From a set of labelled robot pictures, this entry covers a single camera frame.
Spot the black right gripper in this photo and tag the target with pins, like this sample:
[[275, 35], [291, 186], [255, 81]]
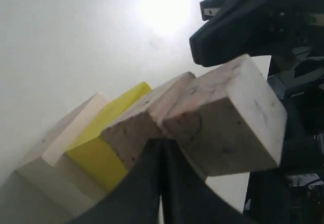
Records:
[[255, 27]]

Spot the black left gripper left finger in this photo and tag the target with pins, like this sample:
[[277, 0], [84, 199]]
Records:
[[136, 198]]

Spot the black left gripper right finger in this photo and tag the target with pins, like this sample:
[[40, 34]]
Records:
[[185, 196]]

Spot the yellow cube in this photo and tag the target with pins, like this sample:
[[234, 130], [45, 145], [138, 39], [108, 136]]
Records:
[[91, 153]]

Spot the large wooden cube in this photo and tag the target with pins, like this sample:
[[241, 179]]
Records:
[[49, 169]]

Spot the small wooden cube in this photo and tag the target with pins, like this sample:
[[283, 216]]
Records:
[[229, 120]]

